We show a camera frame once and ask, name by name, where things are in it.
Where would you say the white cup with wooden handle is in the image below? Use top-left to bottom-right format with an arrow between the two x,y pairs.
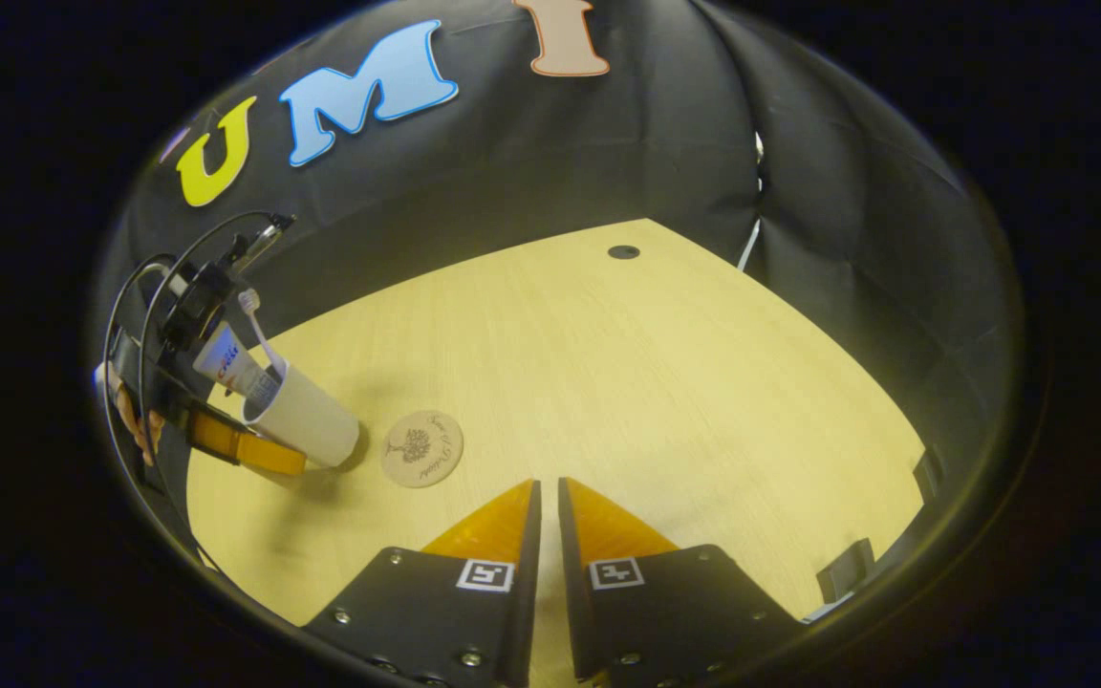
241,361 -> 360,469

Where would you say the round cork coaster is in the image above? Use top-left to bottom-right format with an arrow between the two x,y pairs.
381,410 -> 464,489

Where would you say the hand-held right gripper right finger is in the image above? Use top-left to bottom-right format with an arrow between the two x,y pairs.
557,476 -> 805,684

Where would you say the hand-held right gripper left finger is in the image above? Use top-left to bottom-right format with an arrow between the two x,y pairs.
302,478 -> 544,688

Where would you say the wooden desktop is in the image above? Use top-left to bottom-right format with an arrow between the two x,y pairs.
185,218 -> 926,688

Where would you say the white toothpaste tube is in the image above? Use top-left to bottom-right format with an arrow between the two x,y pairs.
192,323 -> 282,407

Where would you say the black cable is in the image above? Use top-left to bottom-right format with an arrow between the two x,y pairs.
101,210 -> 274,469

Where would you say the white toothbrush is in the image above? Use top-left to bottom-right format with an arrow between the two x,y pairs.
238,290 -> 289,378

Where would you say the small black block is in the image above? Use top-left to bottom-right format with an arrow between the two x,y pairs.
816,538 -> 876,603
912,447 -> 945,503

